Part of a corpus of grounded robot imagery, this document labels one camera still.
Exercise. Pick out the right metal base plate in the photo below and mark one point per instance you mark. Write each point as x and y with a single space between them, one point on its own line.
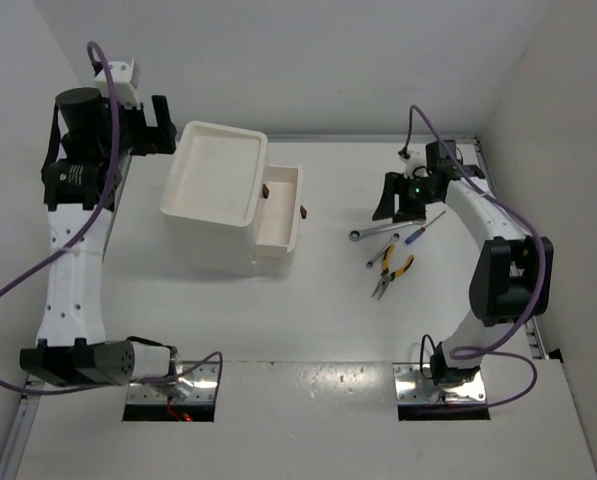
414 387

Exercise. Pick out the aluminium frame rail left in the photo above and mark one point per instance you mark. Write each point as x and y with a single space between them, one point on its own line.
18 436

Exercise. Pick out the large ratchet wrench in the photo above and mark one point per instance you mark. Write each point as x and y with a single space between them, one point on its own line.
356 235

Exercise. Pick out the white drawer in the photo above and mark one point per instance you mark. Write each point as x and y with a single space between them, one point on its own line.
281 212

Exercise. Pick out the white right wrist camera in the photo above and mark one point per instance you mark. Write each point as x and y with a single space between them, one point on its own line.
415 164

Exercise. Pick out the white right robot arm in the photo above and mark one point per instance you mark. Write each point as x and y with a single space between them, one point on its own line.
511 280

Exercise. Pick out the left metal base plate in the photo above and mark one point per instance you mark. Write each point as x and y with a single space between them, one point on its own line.
194 389

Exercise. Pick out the white front cover board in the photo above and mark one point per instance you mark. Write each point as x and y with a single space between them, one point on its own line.
309 421

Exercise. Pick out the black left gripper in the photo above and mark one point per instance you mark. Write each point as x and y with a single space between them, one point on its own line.
152 141

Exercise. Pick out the white drawer cabinet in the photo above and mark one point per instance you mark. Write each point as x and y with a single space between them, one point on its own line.
212 197

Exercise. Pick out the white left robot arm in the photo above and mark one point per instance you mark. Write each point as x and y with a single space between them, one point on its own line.
80 194

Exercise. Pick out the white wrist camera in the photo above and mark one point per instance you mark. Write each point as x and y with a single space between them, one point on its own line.
415 164
125 76

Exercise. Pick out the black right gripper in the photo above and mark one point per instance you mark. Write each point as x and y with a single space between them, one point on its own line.
396 184

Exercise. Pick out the yellow needle nose pliers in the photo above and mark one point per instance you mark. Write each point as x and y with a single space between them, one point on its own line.
388 275

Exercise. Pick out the blue handled screwdriver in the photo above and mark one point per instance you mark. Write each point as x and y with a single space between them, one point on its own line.
420 231

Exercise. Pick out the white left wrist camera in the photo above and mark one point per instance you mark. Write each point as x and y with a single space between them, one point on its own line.
125 76

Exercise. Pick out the metal base plate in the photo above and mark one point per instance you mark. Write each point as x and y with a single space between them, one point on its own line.
414 387
194 389

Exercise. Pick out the small combination wrench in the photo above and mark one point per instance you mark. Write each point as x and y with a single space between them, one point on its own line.
393 239

